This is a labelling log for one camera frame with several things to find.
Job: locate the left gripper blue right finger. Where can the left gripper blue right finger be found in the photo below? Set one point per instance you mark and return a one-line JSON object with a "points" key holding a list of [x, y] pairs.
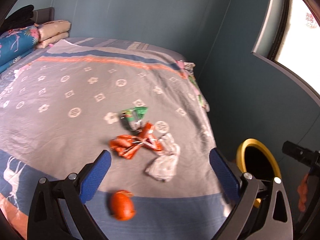
{"points": [[230, 181]]}

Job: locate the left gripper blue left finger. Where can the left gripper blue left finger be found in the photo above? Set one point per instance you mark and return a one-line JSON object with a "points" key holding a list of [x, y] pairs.
{"points": [[93, 175]]}

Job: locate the orange peel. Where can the orange peel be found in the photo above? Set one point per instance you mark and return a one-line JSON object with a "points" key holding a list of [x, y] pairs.
{"points": [[121, 205]]}

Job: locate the orange snack wrapper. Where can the orange snack wrapper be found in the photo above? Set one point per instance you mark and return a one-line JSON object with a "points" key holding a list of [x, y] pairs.
{"points": [[126, 146]]}

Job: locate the white tissue bundle back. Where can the white tissue bundle back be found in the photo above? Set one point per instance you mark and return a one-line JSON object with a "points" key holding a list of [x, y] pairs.
{"points": [[164, 167]]}

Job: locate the green snack wrapper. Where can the green snack wrapper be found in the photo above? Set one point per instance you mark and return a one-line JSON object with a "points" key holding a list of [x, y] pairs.
{"points": [[132, 118]]}

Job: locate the yellow rimmed black trash bin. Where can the yellow rimmed black trash bin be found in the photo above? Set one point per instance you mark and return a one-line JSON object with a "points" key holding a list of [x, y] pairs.
{"points": [[254, 157]]}

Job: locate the person's right hand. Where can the person's right hand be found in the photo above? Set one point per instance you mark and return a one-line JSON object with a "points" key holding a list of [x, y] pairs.
{"points": [[302, 192]]}

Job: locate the grey patterned bed sheet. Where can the grey patterned bed sheet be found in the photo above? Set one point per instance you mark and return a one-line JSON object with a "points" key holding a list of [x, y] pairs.
{"points": [[61, 106]]}

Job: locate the floral cloth at bed edge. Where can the floral cloth at bed edge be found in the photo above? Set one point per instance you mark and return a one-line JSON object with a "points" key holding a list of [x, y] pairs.
{"points": [[188, 71]]}

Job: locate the beige lower pillow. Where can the beige lower pillow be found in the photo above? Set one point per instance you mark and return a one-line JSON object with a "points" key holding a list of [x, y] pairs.
{"points": [[52, 40]]}

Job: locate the beige pillow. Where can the beige pillow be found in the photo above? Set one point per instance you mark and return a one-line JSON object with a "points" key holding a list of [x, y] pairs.
{"points": [[53, 28], [52, 40]]}

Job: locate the blue floral folded quilt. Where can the blue floral folded quilt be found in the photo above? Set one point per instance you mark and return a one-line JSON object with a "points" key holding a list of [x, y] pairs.
{"points": [[16, 44]]}

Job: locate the beige upper pillow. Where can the beige upper pillow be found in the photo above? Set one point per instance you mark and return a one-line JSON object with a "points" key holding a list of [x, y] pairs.
{"points": [[53, 28]]}

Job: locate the grey padded headboard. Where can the grey padded headboard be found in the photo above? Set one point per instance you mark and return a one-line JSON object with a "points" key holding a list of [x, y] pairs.
{"points": [[43, 15]]}

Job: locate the black folded blanket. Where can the black folded blanket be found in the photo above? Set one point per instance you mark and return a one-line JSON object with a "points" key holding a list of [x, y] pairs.
{"points": [[19, 19]]}

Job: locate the window with grey frame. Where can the window with grey frame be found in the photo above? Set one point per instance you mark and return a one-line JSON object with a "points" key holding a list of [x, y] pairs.
{"points": [[289, 40]]}

